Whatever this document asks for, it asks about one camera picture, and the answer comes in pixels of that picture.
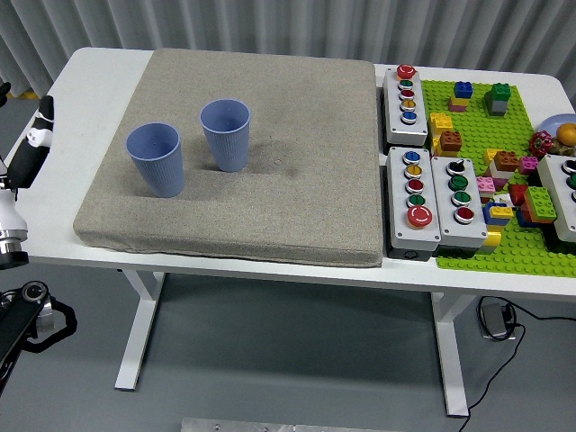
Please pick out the control box with black selector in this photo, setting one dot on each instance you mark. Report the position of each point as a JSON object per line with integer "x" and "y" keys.
{"x": 450, "y": 225}

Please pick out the brown toy brick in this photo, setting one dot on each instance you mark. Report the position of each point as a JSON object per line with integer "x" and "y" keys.
{"x": 450, "y": 141}
{"x": 506, "y": 159}

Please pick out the grey-brown mat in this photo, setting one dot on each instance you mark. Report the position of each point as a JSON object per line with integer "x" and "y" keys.
{"x": 292, "y": 180}

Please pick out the grey pleated curtain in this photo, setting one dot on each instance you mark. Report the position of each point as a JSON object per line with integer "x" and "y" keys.
{"x": 288, "y": 22}

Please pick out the pink toy brick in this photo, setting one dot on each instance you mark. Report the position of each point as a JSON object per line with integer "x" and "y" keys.
{"x": 486, "y": 183}
{"x": 456, "y": 108}

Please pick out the grey power adapter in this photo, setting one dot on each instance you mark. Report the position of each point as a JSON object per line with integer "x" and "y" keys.
{"x": 494, "y": 320}

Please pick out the orange toy brick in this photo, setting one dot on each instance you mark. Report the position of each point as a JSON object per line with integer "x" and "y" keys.
{"x": 531, "y": 216}

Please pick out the white printed toy brick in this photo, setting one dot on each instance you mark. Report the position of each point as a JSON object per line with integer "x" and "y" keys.
{"x": 500, "y": 199}

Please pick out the blue toy brick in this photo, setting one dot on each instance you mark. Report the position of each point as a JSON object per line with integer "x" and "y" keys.
{"x": 488, "y": 216}
{"x": 463, "y": 89}
{"x": 522, "y": 221}

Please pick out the grey toy brick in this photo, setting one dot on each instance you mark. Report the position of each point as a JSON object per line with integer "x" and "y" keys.
{"x": 497, "y": 107}

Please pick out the grey five-button control box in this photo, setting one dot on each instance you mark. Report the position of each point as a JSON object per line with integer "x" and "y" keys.
{"x": 393, "y": 112}
{"x": 398, "y": 225}

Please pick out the green brick baseplate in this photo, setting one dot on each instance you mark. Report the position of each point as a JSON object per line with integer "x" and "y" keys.
{"x": 477, "y": 130}

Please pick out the orange toy fruit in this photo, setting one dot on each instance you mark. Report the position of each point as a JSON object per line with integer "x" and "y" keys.
{"x": 567, "y": 133}

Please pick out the magenta toy brick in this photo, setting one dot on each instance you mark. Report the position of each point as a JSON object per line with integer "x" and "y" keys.
{"x": 527, "y": 165}
{"x": 500, "y": 184}

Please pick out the grey push-button control box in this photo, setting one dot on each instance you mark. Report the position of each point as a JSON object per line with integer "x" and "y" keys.
{"x": 555, "y": 189}

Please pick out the large green toy brick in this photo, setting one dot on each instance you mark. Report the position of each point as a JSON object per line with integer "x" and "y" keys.
{"x": 540, "y": 202}

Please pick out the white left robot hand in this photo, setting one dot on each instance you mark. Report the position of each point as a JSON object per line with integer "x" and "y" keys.
{"x": 11, "y": 216}

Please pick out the white table leg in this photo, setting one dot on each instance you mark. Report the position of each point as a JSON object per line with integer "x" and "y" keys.
{"x": 450, "y": 351}
{"x": 139, "y": 324}

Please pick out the blue plate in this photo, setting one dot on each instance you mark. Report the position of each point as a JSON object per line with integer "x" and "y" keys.
{"x": 551, "y": 123}

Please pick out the blue ribbed cup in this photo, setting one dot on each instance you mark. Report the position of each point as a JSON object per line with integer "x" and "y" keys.
{"x": 227, "y": 144}
{"x": 157, "y": 171}

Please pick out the red toy brick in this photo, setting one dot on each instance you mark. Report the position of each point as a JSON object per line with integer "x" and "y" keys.
{"x": 517, "y": 193}

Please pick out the brown toy food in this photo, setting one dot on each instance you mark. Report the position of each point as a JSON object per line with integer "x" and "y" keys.
{"x": 562, "y": 147}

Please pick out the red valve wheel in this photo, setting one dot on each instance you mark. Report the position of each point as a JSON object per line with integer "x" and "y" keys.
{"x": 540, "y": 144}

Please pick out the small yellow toy brick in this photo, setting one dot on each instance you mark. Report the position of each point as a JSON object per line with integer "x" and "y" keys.
{"x": 500, "y": 211}

